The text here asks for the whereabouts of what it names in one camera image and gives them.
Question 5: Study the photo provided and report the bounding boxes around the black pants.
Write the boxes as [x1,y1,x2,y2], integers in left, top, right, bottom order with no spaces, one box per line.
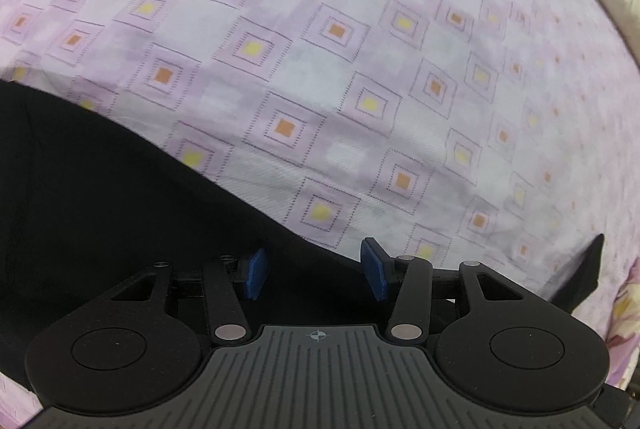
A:
[1,82,608,397]

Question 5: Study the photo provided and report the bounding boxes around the purple patterned bed sheet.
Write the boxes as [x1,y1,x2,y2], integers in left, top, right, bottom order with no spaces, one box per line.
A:
[1,0,639,428]

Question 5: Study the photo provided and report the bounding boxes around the purple floral pillow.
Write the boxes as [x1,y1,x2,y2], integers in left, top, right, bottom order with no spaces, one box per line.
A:
[605,259,640,390]

